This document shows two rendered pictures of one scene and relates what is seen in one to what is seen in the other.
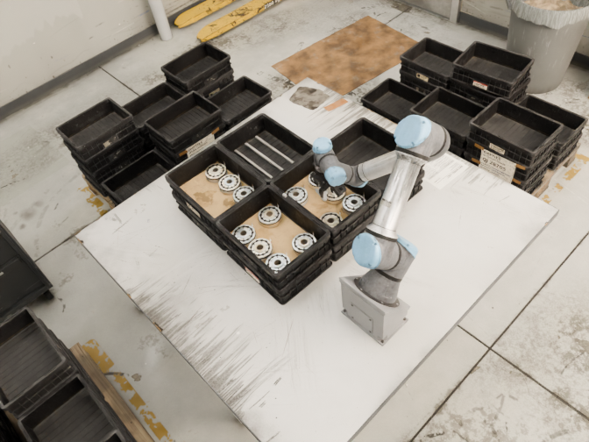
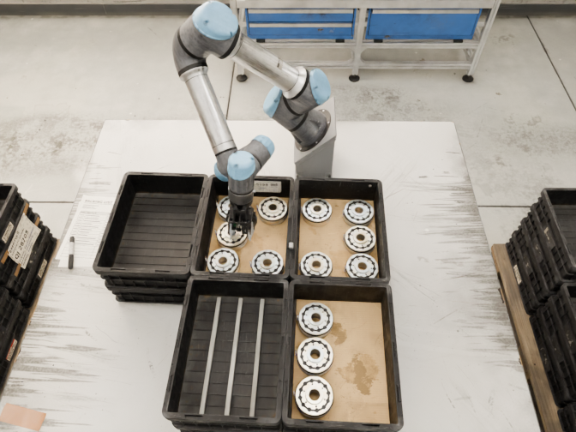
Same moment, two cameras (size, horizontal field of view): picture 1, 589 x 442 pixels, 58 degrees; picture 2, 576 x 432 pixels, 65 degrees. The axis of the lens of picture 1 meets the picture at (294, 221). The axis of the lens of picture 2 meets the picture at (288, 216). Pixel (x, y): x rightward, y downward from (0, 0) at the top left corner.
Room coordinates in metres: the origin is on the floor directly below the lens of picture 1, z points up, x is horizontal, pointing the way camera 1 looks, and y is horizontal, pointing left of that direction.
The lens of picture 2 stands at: (2.12, 0.48, 2.13)
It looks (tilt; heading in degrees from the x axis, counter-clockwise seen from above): 54 degrees down; 218
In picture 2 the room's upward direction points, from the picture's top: 1 degrees counter-clockwise
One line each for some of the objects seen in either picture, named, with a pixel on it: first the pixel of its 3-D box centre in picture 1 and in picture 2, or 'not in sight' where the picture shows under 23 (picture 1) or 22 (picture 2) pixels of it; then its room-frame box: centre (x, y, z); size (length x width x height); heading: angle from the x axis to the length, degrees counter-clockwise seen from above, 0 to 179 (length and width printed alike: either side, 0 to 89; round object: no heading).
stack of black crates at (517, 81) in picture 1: (486, 91); not in sight; (2.65, -1.36, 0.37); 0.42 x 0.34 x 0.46; 36
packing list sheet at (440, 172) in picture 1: (429, 161); (95, 229); (1.81, -0.71, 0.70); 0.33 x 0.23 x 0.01; 36
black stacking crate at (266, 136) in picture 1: (266, 154); (232, 350); (1.87, 0.08, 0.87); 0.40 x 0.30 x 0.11; 35
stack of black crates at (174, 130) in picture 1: (191, 142); not in sight; (2.65, 0.57, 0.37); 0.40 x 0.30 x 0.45; 126
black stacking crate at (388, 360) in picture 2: (217, 188); (339, 355); (1.70, 0.32, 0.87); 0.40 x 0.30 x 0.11; 35
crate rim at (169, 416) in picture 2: (265, 146); (231, 344); (1.87, 0.08, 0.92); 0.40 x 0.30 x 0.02; 35
